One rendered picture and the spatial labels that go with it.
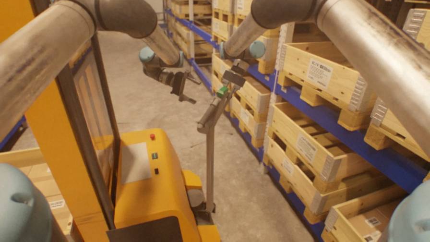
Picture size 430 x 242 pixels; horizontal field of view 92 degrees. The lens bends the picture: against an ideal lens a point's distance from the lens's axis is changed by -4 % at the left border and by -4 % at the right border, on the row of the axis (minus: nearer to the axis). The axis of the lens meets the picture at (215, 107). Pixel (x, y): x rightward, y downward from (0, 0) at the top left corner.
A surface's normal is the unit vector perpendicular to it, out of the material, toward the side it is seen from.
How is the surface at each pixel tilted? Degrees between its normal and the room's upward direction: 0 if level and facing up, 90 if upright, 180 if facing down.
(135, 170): 0
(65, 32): 69
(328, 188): 90
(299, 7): 106
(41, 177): 0
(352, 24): 61
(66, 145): 90
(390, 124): 90
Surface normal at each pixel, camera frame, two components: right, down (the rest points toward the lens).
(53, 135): 0.30, 0.46
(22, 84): 0.98, -0.09
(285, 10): -0.34, 0.68
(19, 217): 0.80, -0.58
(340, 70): -0.95, 0.14
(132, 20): 0.58, 0.58
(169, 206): 0.25, -0.88
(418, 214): -0.73, -0.69
